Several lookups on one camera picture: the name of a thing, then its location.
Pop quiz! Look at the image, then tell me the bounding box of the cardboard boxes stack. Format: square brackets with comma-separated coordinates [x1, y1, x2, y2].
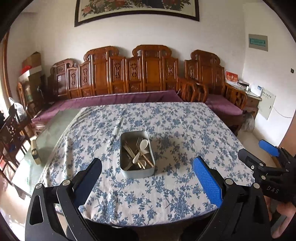
[17, 52, 45, 107]

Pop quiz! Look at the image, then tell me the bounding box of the purple sofa cushion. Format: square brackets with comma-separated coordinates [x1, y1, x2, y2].
[32, 90, 242, 123]

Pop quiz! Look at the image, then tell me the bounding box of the metal fork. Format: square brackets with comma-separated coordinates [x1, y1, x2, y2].
[136, 138, 145, 152]

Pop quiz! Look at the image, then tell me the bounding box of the carved wooden sofa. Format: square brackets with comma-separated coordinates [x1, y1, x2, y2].
[47, 44, 226, 100]

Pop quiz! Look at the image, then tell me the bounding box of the white plastic spoon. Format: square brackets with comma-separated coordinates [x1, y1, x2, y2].
[132, 138, 149, 164]

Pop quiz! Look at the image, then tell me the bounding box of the red box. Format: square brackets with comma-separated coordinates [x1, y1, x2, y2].
[225, 71, 238, 84]

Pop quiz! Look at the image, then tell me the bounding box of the dark wooden chair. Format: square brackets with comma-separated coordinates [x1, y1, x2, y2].
[1, 106, 31, 168]

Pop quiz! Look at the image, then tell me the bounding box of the grey metal tray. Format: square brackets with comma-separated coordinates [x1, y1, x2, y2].
[119, 131, 156, 179]

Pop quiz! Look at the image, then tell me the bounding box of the wooden side table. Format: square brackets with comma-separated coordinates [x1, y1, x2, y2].
[224, 82, 262, 119]

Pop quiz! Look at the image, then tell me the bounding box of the blue floral tablecloth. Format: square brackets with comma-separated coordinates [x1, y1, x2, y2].
[39, 102, 254, 226]

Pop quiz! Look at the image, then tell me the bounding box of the carved wooden armchair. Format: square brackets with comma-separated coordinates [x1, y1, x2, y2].
[176, 77, 208, 103]

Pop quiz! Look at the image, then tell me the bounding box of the white electrical panel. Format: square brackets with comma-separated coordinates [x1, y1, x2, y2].
[258, 88, 276, 120]

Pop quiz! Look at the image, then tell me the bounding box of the light wooden chopstick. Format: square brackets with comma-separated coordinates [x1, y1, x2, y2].
[123, 144, 143, 168]

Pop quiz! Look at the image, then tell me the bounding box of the framed flower painting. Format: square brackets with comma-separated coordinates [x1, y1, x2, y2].
[74, 0, 200, 27]

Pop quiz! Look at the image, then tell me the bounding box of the person's right hand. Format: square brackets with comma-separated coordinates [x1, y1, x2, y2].
[271, 202, 295, 238]

